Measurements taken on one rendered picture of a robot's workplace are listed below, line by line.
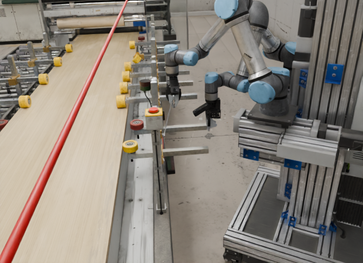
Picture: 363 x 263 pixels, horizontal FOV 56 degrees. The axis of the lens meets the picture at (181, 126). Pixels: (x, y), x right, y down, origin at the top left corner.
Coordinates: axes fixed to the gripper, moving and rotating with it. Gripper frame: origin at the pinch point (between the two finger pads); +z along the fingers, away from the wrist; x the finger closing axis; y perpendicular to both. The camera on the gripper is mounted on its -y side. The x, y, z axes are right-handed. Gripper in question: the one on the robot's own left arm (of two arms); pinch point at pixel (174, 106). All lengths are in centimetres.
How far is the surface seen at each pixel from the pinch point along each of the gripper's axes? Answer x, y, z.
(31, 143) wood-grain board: 79, -17, 9
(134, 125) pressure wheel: 23.5, -4.1, 8.3
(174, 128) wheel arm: 0.7, -1.9, 13.3
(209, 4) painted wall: -156, 884, 68
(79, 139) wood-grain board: 53, -16, 9
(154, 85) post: 10.2, -6.2, -16.2
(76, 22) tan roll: 102, 250, -7
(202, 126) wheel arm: -16.2, -1.9, 13.1
